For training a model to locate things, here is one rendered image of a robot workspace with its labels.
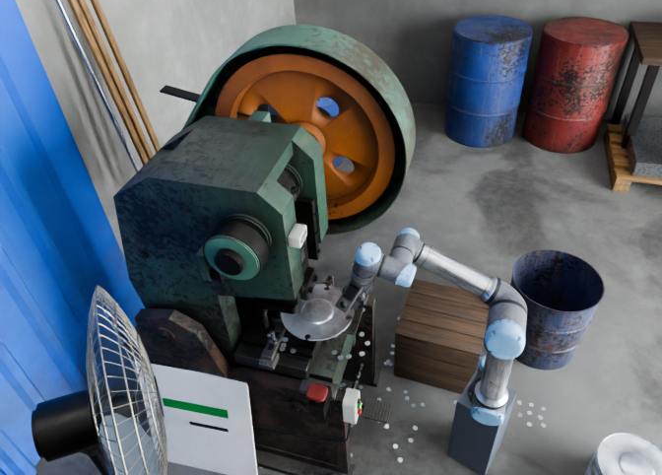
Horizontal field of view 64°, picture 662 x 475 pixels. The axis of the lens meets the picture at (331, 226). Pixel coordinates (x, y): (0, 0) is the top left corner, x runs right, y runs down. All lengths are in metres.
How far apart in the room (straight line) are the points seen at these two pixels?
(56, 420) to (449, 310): 1.90
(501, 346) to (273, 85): 1.19
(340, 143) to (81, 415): 1.26
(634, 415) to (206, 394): 2.00
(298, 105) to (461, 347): 1.34
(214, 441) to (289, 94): 1.52
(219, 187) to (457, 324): 1.50
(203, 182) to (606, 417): 2.20
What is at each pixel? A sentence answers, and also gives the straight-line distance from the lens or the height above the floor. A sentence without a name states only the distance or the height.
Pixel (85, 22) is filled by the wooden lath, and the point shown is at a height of 1.67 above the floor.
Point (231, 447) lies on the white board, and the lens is 2.55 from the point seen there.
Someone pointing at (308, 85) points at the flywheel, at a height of 1.56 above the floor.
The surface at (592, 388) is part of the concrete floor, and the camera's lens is 3.06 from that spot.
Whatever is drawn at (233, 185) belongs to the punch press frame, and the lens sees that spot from 1.58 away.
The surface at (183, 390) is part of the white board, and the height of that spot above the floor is 0.48.
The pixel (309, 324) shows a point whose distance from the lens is 2.09.
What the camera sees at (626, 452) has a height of 0.23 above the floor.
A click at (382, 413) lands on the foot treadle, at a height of 0.16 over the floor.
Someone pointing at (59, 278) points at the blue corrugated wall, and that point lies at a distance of 2.74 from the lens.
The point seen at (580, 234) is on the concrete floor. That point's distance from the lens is 3.88.
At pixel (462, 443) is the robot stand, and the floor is 0.17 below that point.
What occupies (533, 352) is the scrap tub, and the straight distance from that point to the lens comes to 2.94.
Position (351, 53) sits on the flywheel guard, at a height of 1.69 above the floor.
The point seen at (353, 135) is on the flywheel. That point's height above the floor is 1.38.
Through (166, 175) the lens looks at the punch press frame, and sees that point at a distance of 1.69.
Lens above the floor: 2.40
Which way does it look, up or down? 40 degrees down
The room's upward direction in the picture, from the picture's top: 4 degrees counter-clockwise
